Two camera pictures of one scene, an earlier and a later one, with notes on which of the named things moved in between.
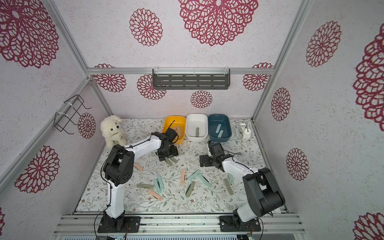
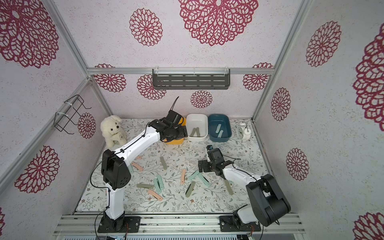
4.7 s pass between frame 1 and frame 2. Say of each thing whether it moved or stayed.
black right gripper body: moved
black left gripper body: moved
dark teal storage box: stayed
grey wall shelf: stayed
